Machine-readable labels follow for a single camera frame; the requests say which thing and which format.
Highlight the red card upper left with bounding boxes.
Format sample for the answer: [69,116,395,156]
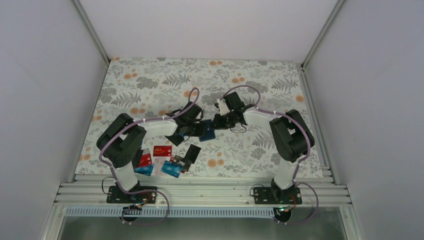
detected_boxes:
[152,145,172,157]

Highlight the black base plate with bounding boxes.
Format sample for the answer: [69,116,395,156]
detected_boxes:
[106,185,157,204]
[252,186,303,205]

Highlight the small black card top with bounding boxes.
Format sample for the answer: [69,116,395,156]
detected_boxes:
[184,144,201,164]

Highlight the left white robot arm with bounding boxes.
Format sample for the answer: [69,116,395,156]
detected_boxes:
[96,101,207,203]

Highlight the blue card front left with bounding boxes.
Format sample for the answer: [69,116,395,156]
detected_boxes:
[134,164,154,176]

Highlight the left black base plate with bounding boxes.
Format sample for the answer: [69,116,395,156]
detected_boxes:
[106,185,157,204]

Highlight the black vip card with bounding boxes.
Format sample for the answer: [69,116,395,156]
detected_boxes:
[170,155,193,173]

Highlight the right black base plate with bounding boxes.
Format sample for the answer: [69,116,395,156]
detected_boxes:
[252,186,303,205]

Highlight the floral patterned table mat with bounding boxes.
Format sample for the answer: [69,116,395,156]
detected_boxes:
[75,57,310,178]

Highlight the red card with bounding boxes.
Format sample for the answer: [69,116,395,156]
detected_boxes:
[152,145,172,157]
[138,153,153,168]

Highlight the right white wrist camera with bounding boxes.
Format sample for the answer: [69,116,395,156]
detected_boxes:
[214,99,231,116]

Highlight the grey slotted cable duct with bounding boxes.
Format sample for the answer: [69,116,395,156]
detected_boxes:
[64,206,275,219]

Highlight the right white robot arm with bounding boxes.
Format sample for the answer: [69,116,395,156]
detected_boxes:
[211,92,315,204]

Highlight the aluminium rail frame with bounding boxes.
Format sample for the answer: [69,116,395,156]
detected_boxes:
[53,175,352,207]

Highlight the black card upper left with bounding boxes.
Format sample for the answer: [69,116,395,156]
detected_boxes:
[166,132,185,147]

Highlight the red card lower left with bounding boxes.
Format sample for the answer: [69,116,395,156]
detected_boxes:
[138,153,153,168]

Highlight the blue card centre pile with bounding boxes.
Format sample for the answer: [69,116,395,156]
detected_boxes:
[161,161,183,178]

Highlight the blue leather card holder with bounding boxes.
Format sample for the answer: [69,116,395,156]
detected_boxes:
[199,119,216,142]

